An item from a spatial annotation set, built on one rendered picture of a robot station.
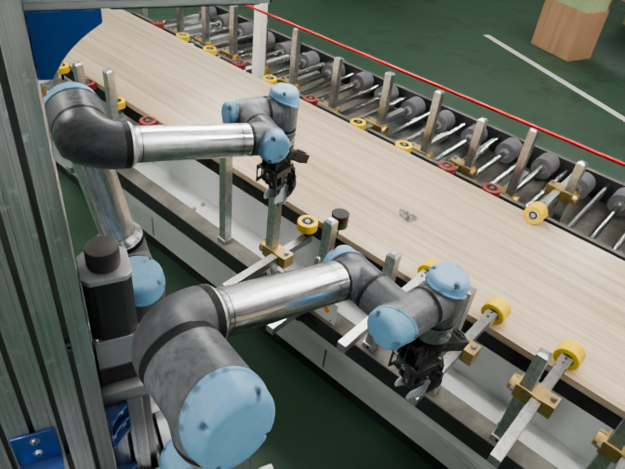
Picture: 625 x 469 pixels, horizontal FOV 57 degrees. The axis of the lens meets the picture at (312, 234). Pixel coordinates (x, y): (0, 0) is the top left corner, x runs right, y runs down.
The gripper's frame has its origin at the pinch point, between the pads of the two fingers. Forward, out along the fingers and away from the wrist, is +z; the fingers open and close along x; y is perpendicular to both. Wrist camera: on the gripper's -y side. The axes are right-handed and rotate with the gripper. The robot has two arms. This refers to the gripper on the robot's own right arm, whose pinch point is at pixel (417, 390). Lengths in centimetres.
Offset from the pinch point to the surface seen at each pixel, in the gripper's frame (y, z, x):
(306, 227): -32, 34, -92
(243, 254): -14, 55, -109
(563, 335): -80, 35, -10
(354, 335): -14.2, 28.0, -36.7
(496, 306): -61, 27, -25
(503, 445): -27.6, 27.9, 10.7
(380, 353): -34, 54, -43
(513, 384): -45, 28, -2
